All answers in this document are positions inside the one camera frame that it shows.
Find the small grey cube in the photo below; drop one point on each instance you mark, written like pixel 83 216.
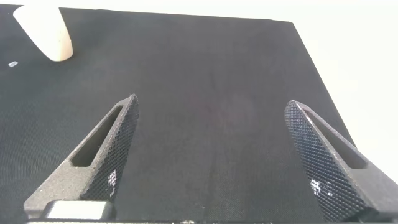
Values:
pixel 13 64

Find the beige plastic cup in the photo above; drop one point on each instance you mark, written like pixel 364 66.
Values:
pixel 46 34

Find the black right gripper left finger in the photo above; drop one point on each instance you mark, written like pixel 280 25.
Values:
pixel 105 161

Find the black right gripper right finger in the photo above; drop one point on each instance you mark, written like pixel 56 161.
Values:
pixel 326 161

